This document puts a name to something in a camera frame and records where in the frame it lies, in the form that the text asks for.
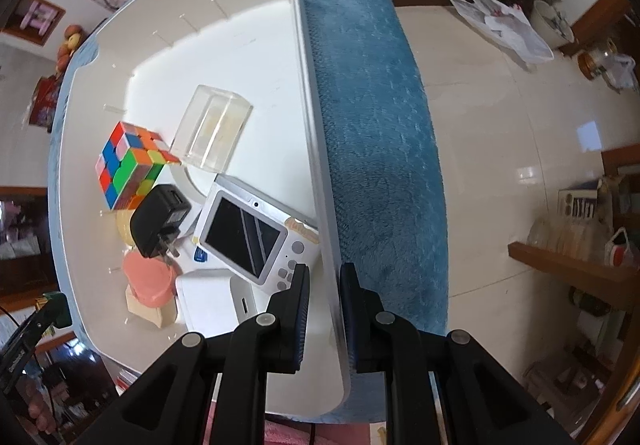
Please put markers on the wooden shelf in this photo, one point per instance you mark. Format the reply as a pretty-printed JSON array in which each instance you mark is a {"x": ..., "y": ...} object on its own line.
[{"x": 575, "y": 270}]

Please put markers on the blue plush blanket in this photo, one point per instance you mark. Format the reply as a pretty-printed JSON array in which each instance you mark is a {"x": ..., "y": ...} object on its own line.
[{"x": 375, "y": 150}]

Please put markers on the clear plastic box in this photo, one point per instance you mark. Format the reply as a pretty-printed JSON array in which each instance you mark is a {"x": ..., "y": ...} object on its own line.
[{"x": 210, "y": 130}]

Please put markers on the tan round case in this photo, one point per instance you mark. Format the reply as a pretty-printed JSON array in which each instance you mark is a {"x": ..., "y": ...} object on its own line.
[{"x": 124, "y": 225}]

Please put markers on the pile of fruit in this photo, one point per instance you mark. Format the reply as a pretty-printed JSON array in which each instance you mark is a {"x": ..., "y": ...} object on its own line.
[{"x": 70, "y": 47}]

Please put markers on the white plastic bag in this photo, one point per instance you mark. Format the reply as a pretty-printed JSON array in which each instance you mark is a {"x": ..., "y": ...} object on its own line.
[{"x": 500, "y": 22}]

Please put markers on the black power adapter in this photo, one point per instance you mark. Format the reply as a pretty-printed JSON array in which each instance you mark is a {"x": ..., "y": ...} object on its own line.
[{"x": 155, "y": 220}]

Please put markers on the white cube charger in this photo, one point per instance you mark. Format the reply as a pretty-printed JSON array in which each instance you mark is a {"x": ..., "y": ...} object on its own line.
[{"x": 210, "y": 295}]

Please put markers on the white toy digital camera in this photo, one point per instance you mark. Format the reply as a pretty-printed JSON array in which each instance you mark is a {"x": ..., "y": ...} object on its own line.
[{"x": 240, "y": 235}]

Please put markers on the white bucket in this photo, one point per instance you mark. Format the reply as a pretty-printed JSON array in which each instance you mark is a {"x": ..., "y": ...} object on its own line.
[{"x": 552, "y": 25}]

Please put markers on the pink cloth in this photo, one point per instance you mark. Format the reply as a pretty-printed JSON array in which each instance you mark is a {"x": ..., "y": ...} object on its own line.
[{"x": 285, "y": 432}]

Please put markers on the colourful puzzle cube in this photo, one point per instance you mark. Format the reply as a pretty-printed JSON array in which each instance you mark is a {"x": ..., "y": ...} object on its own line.
[{"x": 130, "y": 165}]

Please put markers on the glass jar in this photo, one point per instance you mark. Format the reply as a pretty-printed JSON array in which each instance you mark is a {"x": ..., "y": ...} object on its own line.
[{"x": 595, "y": 60}]

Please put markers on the beige small box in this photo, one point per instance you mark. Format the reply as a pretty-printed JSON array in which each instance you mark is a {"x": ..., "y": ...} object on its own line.
[{"x": 155, "y": 317}]

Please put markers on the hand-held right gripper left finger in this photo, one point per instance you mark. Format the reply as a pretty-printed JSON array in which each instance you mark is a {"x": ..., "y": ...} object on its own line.
[{"x": 300, "y": 320}]

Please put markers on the person's left hand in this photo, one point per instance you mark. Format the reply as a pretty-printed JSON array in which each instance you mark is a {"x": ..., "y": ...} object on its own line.
[{"x": 42, "y": 405}]

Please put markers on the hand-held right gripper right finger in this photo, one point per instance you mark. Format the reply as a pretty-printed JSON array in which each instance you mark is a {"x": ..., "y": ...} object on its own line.
[{"x": 348, "y": 320}]

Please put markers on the white plastic tray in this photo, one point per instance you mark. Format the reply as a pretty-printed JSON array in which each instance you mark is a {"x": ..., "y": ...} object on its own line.
[{"x": 240, "y": 50}]

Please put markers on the orange correction tape dispenser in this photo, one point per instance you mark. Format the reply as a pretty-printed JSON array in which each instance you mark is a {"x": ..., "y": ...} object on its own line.
[{"x": 150, "y": 280}]

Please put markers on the red patterned tin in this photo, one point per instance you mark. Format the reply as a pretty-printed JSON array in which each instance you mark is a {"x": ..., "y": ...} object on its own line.
[{"x": 45, "y": 102}]

